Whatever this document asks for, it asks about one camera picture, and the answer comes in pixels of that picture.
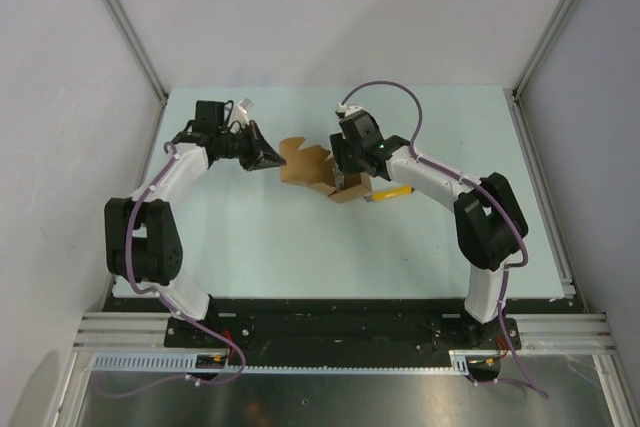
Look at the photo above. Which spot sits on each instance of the aluminium corner post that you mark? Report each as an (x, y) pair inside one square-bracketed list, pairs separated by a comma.
[(550, 35), (134, 44)]

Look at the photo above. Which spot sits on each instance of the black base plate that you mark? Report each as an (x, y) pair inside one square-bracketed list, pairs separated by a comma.
[(351, 337)]

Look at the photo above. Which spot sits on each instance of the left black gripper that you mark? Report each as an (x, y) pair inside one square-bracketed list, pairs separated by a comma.
[(268, 158)]

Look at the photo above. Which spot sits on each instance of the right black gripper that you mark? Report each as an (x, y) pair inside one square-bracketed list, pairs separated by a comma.
[(338, 145)]

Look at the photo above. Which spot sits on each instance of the aluminium front rail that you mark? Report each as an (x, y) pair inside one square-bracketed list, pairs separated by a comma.
[(540, 334)]

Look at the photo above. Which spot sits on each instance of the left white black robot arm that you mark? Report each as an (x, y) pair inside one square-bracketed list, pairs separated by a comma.
[(142, 239)]

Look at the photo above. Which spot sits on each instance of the brown cardboard express box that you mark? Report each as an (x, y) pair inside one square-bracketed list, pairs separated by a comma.
[(313, 167)]

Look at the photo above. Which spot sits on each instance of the right aluminium side rail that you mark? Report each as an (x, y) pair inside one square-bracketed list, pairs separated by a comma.
[(542, 194)]

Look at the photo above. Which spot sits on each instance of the left aluminium corner post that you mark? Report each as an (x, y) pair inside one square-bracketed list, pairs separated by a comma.
[(134, 44)]

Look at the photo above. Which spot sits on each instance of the right aluminium corner post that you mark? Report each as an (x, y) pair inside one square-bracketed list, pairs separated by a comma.
[(550, 35)]

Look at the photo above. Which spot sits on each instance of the small white cream tube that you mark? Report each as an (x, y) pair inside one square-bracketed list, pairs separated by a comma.
[(339, 181)]

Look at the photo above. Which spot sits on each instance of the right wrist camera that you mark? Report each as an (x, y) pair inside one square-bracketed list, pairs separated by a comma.
[(344, 111)]

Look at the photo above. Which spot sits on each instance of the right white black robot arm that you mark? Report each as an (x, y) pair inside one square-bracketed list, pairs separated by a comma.
[(490, 225)]

